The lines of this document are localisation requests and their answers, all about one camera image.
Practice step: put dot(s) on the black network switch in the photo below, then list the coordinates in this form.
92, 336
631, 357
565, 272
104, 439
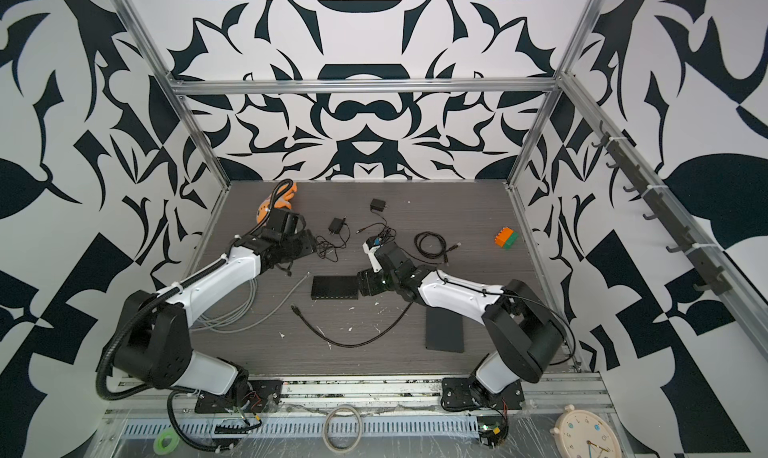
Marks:
334, 288

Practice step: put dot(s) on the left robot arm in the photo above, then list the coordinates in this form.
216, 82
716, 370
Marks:
151, 346

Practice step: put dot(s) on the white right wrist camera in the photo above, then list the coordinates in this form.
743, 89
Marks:
370, 247

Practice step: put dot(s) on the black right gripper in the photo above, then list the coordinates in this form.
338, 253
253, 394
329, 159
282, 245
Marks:
368, 284

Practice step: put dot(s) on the orange plush toy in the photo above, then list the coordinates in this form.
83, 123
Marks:
280, 198

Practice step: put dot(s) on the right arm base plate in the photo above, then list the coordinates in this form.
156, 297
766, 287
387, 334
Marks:
461, 394

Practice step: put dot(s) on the orange and green toy brick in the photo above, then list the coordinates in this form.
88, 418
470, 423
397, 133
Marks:
506, 238

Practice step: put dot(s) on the green tape roll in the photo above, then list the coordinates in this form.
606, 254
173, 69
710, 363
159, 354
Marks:
166, 442

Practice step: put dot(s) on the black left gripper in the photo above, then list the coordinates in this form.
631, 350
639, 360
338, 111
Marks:
307, 238

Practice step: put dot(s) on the black flat rectangular box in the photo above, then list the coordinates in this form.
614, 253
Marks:
444, 331

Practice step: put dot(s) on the black power adapter with cable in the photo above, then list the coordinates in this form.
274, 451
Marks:
327, 249

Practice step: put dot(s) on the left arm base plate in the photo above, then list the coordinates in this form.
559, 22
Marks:
256, 396

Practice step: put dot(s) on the white analog clock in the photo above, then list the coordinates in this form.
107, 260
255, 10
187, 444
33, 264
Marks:
579, 433

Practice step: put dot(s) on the black power adapter far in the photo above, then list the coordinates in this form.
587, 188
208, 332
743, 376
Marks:
382, 232

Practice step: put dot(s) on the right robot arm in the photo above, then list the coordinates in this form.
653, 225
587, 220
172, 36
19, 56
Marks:
525, 332

